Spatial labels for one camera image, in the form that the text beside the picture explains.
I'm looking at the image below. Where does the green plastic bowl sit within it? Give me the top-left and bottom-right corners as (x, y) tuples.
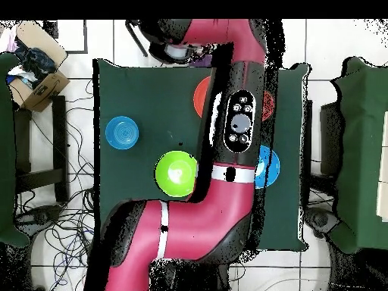
(154, 150), (199, 199)

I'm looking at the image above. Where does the large orange plastic bowl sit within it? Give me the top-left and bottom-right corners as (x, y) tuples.
(192, 76), (211, 118)

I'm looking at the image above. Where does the large blue plastic bowl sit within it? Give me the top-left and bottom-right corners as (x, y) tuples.
(254, 145), (281, 189)

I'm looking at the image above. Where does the small blue flat-bottomed bowl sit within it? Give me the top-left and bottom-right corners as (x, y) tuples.
(105, 115), (140, 151)

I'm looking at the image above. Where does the small orange flat-bottomed bowl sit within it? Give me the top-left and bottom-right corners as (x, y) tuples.
(261, 90), (276, 122)

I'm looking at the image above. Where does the dark green tablecloth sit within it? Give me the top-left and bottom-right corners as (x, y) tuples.
(92, 58), (310, 252)

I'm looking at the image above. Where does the black stand base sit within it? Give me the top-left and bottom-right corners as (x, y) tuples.
(303, 206), (341, 240)
(14, 204), (63, 236)

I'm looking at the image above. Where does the cardboard box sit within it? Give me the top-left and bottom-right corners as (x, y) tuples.
(6, 20), (71, 114)

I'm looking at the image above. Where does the green cloth covered table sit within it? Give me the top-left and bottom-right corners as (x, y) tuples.
(328, 56), (388, 255)
(0, 52), (31, 249)

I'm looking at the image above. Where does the dark clothes bundle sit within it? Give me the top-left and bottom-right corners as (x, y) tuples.
(10, 39), (58, 89)

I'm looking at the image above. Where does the beige board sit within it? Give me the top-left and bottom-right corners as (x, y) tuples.
(376, 110), (388, 223)

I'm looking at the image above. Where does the black box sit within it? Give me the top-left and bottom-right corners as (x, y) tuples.
(42, 20), (59, 39)

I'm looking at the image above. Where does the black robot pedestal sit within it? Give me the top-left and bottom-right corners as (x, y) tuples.
(149, 260), (233, 291)

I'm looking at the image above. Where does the tangle of black cables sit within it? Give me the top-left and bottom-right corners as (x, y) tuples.
(14, 78), (101, 291)

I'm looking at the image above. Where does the black metal table frame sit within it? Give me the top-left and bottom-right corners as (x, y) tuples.
(124, 19), (149, 58)

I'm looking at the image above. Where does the black bench frame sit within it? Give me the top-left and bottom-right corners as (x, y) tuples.
(13, 95), (70, 203)

